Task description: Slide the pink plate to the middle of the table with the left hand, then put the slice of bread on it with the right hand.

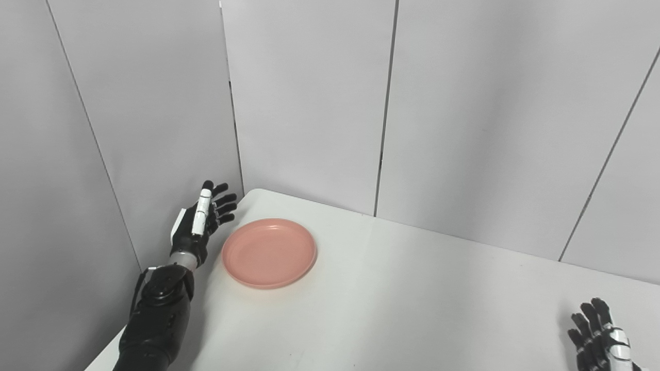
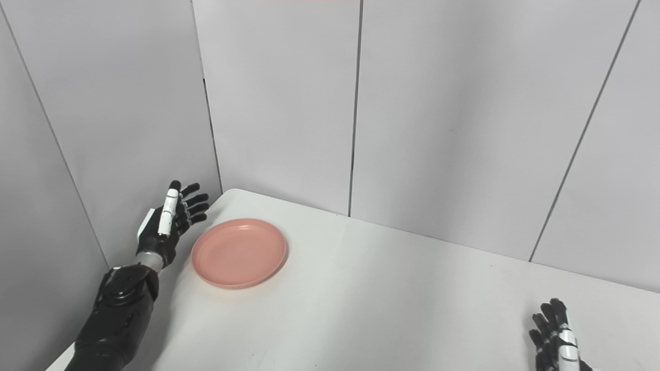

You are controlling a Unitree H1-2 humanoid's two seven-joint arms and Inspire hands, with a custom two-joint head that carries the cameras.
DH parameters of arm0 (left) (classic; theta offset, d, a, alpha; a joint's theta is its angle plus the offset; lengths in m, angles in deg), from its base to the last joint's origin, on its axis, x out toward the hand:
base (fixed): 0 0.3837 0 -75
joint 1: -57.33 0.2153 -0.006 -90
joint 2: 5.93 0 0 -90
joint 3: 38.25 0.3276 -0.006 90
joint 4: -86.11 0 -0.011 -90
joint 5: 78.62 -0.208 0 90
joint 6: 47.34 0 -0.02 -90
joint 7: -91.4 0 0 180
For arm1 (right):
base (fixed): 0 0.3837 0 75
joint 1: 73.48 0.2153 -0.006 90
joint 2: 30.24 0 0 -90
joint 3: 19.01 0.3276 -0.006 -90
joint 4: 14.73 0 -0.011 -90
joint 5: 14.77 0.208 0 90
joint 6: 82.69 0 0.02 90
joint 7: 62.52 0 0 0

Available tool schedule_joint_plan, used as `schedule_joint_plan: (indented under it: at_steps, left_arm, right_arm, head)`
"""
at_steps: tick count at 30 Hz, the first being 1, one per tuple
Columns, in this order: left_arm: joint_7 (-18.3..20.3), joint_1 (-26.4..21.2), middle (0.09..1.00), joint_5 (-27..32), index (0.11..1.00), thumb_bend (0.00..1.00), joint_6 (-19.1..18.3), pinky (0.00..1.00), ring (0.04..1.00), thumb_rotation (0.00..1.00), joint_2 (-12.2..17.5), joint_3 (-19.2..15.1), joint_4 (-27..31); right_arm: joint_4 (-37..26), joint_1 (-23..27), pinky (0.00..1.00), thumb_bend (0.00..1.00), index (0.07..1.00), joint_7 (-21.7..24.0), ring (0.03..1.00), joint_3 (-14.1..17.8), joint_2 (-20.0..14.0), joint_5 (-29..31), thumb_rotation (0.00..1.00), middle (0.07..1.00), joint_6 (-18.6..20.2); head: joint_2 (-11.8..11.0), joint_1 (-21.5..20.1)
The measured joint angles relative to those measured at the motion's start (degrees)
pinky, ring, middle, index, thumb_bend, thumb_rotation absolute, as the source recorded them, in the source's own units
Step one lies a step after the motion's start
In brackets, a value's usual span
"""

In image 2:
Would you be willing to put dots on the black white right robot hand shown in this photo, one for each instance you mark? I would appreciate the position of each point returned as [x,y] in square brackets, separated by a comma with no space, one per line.
[554,355]

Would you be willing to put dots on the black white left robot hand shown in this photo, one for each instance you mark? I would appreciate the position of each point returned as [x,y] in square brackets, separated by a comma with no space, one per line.
[160,242]

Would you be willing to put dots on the pink round plate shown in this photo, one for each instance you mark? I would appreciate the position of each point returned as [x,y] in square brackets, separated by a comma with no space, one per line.
[237,252]

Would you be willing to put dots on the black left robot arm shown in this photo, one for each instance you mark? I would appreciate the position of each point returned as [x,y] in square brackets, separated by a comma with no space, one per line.
[113,319]

